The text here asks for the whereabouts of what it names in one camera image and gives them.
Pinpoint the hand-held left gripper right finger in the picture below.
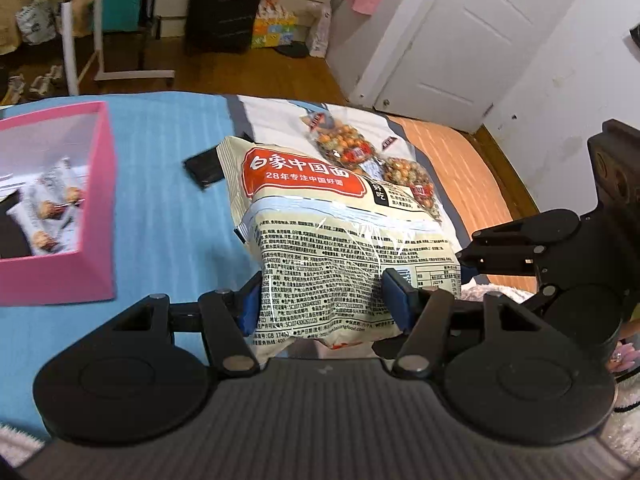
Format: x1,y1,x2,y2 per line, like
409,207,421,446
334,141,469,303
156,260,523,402
382,267,545,380

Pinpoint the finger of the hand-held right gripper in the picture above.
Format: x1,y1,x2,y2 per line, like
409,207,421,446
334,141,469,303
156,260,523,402
471,209,584,249
456,242,550,282

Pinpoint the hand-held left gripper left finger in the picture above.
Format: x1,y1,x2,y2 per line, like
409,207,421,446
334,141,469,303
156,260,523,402
111,270,264,378

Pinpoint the cream noodle packet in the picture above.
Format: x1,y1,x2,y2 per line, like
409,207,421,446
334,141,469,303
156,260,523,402
217,134,463,357

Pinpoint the pink cardboard box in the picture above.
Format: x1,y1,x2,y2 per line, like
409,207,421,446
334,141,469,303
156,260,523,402
0,101,117,307

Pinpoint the white snack bar packet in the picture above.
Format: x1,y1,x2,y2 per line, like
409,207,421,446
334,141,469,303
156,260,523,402
14,186,84,256
37,157,89,207

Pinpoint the black packet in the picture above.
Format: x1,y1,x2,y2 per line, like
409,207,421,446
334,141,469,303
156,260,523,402
0,202,32,260

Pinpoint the white fluffy blanket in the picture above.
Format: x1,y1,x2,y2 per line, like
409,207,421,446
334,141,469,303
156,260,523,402
0,281,542,462

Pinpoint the floral cloth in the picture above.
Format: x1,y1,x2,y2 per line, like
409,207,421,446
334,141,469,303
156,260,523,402
614,304,640,377

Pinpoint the clear coated peanut bag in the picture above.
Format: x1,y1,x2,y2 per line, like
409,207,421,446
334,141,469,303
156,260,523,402
382,157,444,222
299,112,382,177

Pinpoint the black snack bar wrapper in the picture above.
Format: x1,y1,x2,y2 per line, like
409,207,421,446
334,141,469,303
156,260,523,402
182,143,224,191

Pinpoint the white door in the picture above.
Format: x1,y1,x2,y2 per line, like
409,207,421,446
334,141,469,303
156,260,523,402
372,0,584,127

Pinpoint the white plastic bag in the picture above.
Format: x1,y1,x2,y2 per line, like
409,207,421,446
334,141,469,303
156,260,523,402
305,3,334,59

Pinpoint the colourful gift box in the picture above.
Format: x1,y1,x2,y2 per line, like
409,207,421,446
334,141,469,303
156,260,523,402
250,0,299,50

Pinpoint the black suitcase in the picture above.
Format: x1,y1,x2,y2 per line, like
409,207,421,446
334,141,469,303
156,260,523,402
185,0,270,56

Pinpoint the light shoe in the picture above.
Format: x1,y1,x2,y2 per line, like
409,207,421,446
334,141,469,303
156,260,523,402
27,64,64,101
0,74,27,104

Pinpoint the white rolling side table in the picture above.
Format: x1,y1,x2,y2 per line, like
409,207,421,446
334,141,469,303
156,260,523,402
37,0,176,96

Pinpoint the white patterned bag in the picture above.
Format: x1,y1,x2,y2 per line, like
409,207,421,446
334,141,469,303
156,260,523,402
14,2,59,44

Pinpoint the brown paper bag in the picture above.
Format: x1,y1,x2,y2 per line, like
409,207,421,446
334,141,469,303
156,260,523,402
0,0,32,56

